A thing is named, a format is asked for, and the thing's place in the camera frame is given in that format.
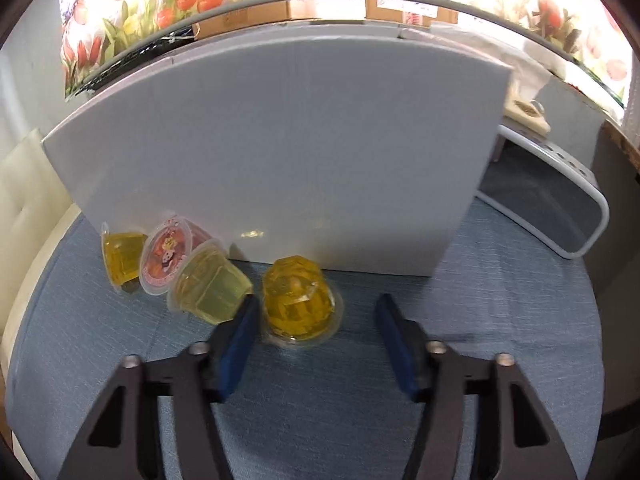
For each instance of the white cardboard box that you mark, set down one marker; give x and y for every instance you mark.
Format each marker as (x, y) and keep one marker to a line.
(358, 146)

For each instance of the tissue pack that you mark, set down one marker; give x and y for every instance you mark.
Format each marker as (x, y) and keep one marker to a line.
(527, 79)

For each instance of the pale green jelly cup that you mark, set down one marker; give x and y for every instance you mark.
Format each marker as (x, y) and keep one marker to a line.
(209, 286)

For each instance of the red jelly cup front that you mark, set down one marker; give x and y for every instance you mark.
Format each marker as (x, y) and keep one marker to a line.
(165, 251)

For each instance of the white framed black speaker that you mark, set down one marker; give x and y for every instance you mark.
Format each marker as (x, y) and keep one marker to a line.
(543, 189)

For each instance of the orange yellow jelly cup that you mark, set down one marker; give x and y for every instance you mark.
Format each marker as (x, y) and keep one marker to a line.
(121, 253)

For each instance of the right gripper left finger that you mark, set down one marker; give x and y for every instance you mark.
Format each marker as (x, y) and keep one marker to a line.
(120, 437)

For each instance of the cream leather sofa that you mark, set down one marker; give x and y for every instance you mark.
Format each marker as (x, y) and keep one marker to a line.
(36, 211)

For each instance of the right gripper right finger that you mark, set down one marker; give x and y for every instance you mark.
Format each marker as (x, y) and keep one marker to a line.
(515, 436)

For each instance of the blue tablecloth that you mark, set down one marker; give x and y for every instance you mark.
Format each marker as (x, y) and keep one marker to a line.
(333, 411)

